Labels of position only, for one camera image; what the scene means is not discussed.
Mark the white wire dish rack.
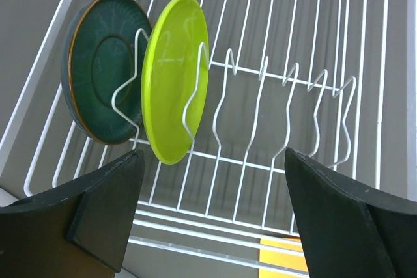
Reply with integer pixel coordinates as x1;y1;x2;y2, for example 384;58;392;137
1;0;416;277

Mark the dark teal ceramic plate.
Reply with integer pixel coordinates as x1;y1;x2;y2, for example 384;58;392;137
61;0;152;145

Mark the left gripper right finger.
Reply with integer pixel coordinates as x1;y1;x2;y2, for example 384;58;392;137
285;148;416;277

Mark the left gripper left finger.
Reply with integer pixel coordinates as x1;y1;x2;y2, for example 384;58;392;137
1;149;145;277

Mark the lime green plate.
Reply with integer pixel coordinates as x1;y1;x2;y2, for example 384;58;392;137
141;0;210;165

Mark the orange folder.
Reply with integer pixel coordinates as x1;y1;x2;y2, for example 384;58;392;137
259;238;308;271

